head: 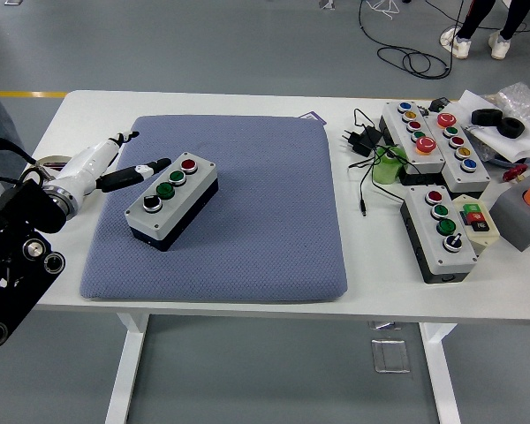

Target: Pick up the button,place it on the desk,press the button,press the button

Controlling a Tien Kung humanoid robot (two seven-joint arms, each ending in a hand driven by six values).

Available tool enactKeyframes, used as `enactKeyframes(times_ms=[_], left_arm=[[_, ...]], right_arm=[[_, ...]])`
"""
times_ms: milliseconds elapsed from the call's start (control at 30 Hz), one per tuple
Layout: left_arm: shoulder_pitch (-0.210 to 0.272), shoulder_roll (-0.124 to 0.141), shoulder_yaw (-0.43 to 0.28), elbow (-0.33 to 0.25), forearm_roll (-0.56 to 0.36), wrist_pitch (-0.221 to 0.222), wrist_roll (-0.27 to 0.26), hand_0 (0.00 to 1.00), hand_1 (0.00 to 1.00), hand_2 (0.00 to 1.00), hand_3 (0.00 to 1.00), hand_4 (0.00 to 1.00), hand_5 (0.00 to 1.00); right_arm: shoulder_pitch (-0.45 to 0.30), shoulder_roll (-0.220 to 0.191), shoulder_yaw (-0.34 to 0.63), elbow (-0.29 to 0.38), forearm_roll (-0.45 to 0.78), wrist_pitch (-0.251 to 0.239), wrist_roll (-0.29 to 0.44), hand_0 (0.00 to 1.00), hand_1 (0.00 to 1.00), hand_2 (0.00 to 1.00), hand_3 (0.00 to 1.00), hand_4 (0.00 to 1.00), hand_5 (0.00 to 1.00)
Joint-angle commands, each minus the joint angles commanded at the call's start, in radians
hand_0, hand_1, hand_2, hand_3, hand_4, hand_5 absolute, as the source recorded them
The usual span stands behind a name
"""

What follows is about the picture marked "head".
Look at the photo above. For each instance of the clear plastic bag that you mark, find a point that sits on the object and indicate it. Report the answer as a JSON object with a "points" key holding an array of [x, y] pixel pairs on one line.
{"points": [[521, 99]]}

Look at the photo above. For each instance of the grey four-button control box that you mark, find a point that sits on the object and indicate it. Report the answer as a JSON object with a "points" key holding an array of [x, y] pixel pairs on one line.
{"points": [[176, 199], [428, 247]]}

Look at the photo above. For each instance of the white paper sheet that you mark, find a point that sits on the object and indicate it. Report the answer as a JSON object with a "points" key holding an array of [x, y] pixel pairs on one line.
{"points": [[503, 142]]}

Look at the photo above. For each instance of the grey five-button control box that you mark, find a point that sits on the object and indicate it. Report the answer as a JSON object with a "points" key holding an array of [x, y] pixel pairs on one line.
{"points": [[395, 126], [452, 172]]}

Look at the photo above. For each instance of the red valve knob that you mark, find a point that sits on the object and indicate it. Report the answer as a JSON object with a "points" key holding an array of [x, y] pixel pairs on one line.
{"points": [[514, 172]]}

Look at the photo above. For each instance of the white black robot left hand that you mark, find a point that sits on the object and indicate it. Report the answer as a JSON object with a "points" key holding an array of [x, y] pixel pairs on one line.
{"points": [[86, 168]]}

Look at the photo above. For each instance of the white grey floor object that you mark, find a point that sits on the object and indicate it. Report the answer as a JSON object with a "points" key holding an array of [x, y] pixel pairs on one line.
{"points": [[327, 3]]}

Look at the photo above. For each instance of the person with white shoes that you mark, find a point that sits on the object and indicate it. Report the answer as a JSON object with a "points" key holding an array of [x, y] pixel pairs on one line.
{"points": [[472, 17]]}

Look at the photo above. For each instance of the purple card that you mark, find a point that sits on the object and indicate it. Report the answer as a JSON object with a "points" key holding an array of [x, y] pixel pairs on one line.
{"points": [[315, 117]]}

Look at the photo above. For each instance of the cream tray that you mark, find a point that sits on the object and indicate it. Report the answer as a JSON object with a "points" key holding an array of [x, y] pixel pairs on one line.
{"points": [[48, 158]]}

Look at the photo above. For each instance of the white table leg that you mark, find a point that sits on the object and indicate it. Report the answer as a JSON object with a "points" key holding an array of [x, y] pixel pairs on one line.
{"points": [[126, 366], [441, 375]]}

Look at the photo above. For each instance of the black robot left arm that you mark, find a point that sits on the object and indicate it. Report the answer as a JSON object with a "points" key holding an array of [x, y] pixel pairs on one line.
{"points": [[48, 216]]}

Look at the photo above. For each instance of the green tape roll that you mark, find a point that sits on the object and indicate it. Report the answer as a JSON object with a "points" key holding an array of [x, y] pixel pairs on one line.
{"points": [[384, 170]]}

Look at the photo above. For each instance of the blue-grey padded mat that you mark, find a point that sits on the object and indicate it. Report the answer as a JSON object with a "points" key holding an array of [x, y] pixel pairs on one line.
{"points": [[256, 212]]}

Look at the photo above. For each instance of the grey block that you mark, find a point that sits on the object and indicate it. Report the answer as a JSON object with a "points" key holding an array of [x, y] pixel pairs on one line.
{"points": [[512, 216]]}

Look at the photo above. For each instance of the cream three-button switch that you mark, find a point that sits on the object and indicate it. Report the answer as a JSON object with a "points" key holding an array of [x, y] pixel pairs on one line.
{"points": [[486, 236]]}

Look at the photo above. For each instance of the small black device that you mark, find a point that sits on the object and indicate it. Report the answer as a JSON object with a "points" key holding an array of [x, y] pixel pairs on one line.
{"points": [[438, 105]]}

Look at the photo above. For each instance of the clear floor plate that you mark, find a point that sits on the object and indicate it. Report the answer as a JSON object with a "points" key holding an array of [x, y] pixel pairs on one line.
{"points": [[384, 325], [391, 355]]}

